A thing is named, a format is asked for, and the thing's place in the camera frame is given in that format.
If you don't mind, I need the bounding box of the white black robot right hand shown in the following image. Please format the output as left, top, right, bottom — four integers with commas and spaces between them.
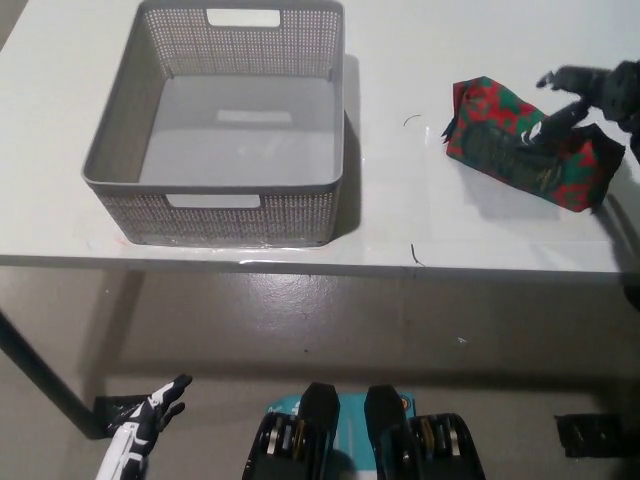
516, 58, 640, 162

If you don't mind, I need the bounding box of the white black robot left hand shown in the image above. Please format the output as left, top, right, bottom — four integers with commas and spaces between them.
94, 373, 194, 480

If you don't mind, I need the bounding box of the grey perforated plastic basket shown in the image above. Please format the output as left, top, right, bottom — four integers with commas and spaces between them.
81, 0, 347, 247

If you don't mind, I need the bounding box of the red green coffee bean bag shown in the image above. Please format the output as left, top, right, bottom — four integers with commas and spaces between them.
439, 74, 627, 215

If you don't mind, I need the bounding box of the black ribbed robot right body block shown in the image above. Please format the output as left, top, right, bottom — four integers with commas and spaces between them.
363, 383, 487, 480

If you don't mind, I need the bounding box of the black ribbed robot left body block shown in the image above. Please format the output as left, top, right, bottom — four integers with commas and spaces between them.
241, 382, 341, 480

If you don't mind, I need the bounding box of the black ribbed robot body block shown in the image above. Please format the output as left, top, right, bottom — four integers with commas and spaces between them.
241, 382, 341, 480
363, 383, 487, 480

